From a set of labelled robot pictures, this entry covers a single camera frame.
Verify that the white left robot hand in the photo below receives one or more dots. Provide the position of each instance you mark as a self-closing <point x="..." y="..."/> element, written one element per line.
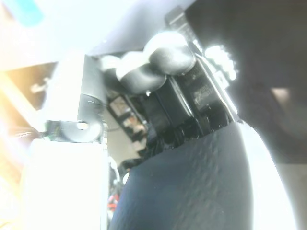
<point x="192" y="179"/>

